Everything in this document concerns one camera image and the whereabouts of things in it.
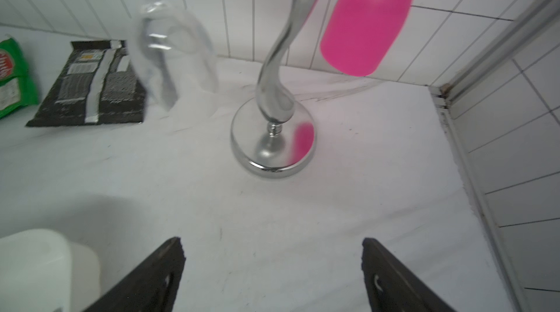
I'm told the chrome glass holder stand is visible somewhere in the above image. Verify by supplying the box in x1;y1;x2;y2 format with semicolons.
230;0;317;179

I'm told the black snack packet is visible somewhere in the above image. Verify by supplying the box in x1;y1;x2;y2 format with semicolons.
26;40;147;128

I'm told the green chips bag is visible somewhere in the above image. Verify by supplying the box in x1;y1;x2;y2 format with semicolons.
1;37;39;119

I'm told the white plastic storage box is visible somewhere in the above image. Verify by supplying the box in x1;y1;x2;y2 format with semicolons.
1;229;101;311

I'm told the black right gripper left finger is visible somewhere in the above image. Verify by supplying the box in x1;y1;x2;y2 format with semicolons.
86;237;186;311

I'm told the pink wine glass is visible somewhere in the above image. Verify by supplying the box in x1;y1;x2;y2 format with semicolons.
320;0;413;76

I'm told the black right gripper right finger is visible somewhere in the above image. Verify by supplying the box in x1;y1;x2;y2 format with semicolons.
362;238;454;312

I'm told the clear wine glass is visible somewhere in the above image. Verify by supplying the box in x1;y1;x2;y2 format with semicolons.
128;0;219;117

